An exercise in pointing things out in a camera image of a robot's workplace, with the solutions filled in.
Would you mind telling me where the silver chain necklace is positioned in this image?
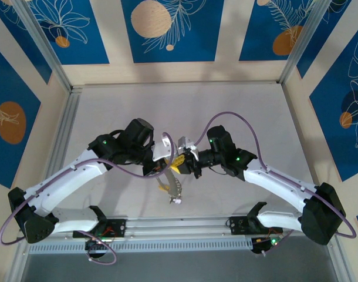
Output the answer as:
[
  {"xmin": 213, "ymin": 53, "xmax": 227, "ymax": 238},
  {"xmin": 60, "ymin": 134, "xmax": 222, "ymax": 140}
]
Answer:
[{"xmin": 163, "ymin": 169, "xmax": 183, "ymax": 198}]

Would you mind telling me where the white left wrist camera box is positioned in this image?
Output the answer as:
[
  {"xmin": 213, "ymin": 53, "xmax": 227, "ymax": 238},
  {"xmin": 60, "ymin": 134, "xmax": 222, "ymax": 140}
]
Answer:
[{"xmin": 151, "ymin": 132, "xmax": 177, "ymax": 162}]

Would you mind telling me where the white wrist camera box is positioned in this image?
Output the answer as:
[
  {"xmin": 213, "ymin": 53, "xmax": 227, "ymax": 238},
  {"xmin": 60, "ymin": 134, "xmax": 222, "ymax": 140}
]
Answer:
[
  {"xmin": 178, "ymin": 136, "xmax": 199, "ymax": 153},
  {"xmin": 151, "ymin": 132, "xmax": 177, "ymax": 162}
]

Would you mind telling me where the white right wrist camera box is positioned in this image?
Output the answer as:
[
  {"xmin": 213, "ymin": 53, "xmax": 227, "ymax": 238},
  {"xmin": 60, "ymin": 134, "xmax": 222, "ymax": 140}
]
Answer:
[{"xmin": 178, "ymin": 136, "xmax": 199, "ymax": 153}]

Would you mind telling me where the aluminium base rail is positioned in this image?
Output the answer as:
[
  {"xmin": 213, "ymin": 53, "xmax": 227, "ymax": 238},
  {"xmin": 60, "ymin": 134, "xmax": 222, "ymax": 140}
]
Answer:
[{"xmin": 19, "ymin": 217, "xmax": 340, "ymax": 239}]

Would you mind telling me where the grey slotted cable duct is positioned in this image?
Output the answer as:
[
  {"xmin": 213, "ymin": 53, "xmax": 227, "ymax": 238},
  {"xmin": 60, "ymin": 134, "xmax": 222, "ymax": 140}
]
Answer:
[{"xmin": 28, "ymin": 237, "xmax": 254, "ymax": 255}]

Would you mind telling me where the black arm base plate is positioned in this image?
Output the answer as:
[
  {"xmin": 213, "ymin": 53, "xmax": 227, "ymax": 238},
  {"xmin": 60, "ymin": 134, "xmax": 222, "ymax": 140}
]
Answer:
[
  {"xmin": 227, "ymin": 216, "xmax": 284, "ymax": 236},
  {"xmin": 72, "ymin": 219, "xmax": 127, "ymax": 239}
]

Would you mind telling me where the aluminium side rail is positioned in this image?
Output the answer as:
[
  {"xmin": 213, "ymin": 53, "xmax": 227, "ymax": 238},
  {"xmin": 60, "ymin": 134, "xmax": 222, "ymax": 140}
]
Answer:
[
  {"xmin": 327, "ymin": 236, "xmax": 354, "ymax": 282},
  {"xmin": 8, "ymin": 89, "xmax": 82, "ymax": 282}
]

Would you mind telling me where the aluminium frame post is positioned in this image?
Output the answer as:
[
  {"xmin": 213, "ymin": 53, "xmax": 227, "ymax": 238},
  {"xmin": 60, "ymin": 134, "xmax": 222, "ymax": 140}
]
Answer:
[
  {"xmin": 279, "ymin": 0, "xmax": 336, "ymax": 86},
  {"xmin": 12, "ymin": 0, "xmax": 73, "ymax": 92}
]

